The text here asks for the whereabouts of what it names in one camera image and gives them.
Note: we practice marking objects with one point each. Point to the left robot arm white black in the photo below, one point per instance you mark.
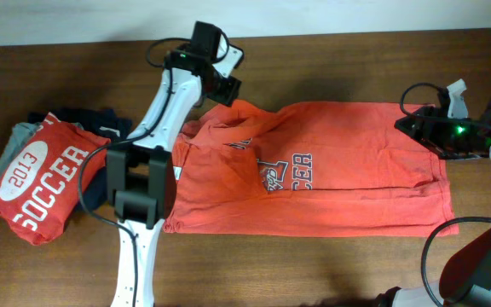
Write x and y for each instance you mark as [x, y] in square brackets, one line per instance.
[141, 179]

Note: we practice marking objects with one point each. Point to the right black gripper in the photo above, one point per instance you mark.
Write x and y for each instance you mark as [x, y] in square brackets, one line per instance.
[427, 133]

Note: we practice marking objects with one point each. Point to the folded navy blue shirt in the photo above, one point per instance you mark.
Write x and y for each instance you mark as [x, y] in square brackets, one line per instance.
[105, 128]

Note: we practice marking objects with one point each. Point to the folded grey shirt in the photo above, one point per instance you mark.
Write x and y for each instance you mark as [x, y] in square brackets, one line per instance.
[21, 133]

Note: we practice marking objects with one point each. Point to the folded red 2013 soccer shirt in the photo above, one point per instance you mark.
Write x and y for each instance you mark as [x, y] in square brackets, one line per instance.
[29, 220]

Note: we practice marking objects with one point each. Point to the orange McKinney Boyd soccer t-shirt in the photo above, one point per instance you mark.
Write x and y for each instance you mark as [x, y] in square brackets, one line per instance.
[312, 169]

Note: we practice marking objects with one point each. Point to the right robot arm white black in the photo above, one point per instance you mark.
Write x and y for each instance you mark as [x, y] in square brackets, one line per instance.
[466, 277]

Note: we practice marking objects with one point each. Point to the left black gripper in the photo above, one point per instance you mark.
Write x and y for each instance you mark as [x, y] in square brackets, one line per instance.
[230, 90]

